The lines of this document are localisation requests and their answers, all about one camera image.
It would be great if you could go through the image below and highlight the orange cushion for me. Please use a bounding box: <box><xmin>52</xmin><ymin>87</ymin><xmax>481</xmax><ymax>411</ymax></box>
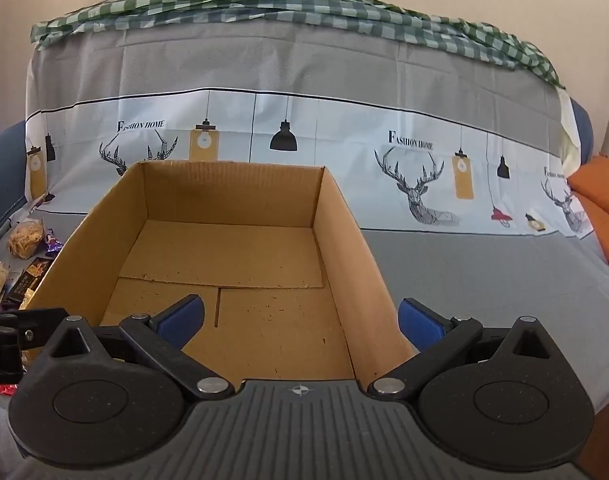
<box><xmin>567</xmin><ymin>155</ymin><xmax>609</xmax><ymax>278</ymax></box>

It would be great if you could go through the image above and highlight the brown cardboard box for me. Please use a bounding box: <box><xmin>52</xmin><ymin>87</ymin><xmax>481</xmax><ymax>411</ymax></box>
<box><xmin>27</xmin><ymin>160</ymin><xmax>420</xmax><ymax>383</ymax></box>

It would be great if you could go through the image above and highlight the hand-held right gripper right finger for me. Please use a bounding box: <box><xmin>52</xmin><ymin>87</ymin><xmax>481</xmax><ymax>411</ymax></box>
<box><xmin>367</xmin><ymin>297</ymin><xmax>559</xmax><ymax>403</ymax></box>

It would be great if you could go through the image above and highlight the purple snack packet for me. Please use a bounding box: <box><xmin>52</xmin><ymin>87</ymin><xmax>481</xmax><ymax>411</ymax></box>
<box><xmin>44</xmin><ymin>227</ymin><xmax>64</xmax><ymax>257</ymax></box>

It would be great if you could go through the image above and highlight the black snack packet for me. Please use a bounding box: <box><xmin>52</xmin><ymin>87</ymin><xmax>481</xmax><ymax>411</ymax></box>
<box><xmin>2</xmin><ymin>256</ymin><xmax>54</xmax><ymax>311</ymax></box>

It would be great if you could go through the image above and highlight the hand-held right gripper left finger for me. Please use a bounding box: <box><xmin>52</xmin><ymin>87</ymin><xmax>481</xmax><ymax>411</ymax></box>
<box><xmin>48</xmin><ymin>296</ymin><xmax>235</xmax><ymax>403</ymax></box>

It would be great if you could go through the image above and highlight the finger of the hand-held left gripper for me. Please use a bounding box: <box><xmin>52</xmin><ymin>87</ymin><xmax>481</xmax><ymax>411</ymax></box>
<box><xmin>0</xmin><ymin>307</ymin><xmax>70</xmax><ymax>386</ymax></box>

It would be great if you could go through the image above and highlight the clear bag of crackers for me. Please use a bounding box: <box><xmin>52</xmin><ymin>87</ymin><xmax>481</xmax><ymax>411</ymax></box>
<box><xmin>8</xmin><ymin>219</ymin><xmax>46</xmax><ymax>259</ymax></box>

